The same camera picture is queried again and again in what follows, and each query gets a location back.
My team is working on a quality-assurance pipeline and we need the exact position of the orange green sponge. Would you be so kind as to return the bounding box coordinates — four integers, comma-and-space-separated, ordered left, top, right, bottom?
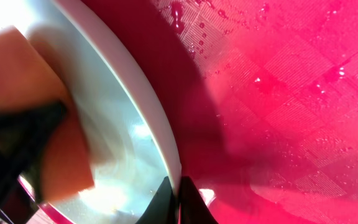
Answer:
0, 27, 94, 202

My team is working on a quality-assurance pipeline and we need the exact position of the white plate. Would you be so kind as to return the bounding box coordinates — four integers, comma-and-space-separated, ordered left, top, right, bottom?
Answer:
0, 0, 181, 223

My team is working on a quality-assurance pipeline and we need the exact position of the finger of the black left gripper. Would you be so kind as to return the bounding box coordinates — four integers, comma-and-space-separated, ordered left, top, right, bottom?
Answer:
0, 101, 67, 209

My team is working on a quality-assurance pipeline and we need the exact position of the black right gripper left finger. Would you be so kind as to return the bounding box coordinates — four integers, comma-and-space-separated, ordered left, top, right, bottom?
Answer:
135, 177, 178, 224

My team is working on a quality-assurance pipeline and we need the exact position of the red plastic tray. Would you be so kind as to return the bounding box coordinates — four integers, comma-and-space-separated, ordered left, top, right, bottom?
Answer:
0, 0, 358, 224

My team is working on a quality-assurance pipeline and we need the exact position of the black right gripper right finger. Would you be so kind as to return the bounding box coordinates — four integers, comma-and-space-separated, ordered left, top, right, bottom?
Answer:
178, 176, 218, 224

